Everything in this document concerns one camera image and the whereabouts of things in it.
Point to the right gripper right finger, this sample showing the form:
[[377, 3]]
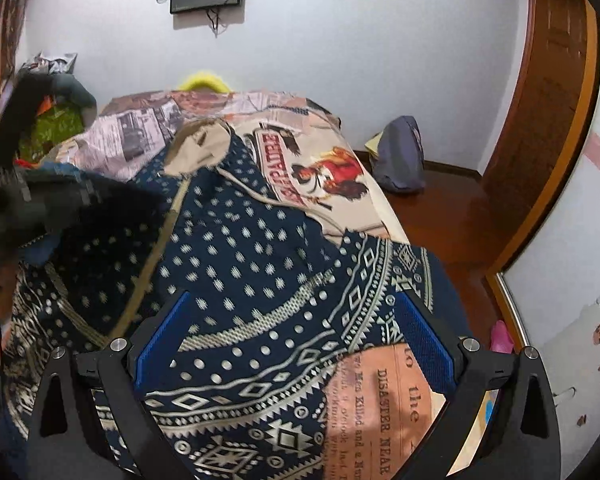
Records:
[[521, 440]]

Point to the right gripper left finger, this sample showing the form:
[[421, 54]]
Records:
[[66, 439]]

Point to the navy patterned hooded garment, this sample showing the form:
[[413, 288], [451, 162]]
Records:
[[270, 305]]

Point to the green patterned covered box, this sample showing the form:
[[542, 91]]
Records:
[[59, 123]]

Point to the dark grey cloth bundle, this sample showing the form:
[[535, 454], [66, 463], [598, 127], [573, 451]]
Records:
[[65, 88]]

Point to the newspaper print bed cover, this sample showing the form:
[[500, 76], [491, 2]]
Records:
[[378, 401]]

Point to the pile of bags and papers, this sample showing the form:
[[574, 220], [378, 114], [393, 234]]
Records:
[[49, 64]]

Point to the wooden door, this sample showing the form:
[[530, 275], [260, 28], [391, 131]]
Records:
[[546, 123]]

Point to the grey blue bag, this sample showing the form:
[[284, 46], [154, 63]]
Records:
[[399, 165]]

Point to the yellow curved bed rail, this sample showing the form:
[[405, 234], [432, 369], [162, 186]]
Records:
[[204, 81]]

